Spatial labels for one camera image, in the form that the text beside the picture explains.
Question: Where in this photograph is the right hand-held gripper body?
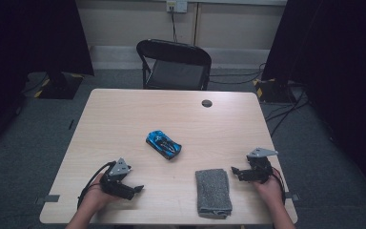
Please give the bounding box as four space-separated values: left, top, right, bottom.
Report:
241 147 279 184

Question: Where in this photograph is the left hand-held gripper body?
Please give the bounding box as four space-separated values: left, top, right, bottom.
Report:
99 157 137 201

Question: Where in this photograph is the grey towel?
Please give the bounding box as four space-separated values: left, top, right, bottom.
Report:
194 168 234 219

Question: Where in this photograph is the blue toy car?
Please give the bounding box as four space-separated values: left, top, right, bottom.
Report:
145 129 183 160

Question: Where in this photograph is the person's right hand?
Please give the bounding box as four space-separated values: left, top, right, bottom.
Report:
252 175 284 205

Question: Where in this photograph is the person's left hand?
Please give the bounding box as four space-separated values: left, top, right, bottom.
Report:
81 173 122 214

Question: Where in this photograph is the black yellow-striped stand base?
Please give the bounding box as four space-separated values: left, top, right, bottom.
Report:
252 77 296 104
33 72 85 100

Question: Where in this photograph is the black folding chair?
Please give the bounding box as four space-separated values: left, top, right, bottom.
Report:
135 38 213 92

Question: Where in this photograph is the black curtain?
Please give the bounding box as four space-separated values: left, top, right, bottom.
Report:
0 0 95 160
261 0 366 204

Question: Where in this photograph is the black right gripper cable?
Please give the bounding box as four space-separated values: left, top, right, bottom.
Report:
271 166 287 204

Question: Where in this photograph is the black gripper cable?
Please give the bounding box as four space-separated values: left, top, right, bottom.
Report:
76 160 117 210
271 166 287 204

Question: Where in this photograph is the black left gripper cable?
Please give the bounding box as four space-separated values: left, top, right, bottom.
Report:
76 160 117 210

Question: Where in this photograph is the black floor cable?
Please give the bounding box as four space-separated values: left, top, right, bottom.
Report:
269 104 299 138
265 89 309 122
209 74 263 86

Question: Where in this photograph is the black socket cable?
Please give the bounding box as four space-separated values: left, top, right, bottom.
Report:
170 7 178 43

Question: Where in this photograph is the white wall socket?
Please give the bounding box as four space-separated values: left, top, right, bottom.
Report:
166 0 189 13

